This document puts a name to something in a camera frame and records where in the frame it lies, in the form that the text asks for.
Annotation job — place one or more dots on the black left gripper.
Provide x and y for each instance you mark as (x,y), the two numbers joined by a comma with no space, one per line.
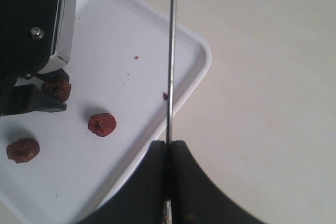
(36,38)

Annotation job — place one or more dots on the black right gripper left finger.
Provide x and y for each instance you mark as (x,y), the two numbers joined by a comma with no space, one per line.
(141,198)

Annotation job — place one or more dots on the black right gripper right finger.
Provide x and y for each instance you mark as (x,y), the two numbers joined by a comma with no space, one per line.
(194,197)

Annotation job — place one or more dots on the dark red date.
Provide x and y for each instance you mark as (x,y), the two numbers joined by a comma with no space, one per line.
(58,89)

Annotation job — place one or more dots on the thin metal skewer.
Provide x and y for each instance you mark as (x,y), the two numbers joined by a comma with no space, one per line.
(170,86)

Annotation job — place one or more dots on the white rectangular plastic tray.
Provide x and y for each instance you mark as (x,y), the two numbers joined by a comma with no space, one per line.
(118,65)

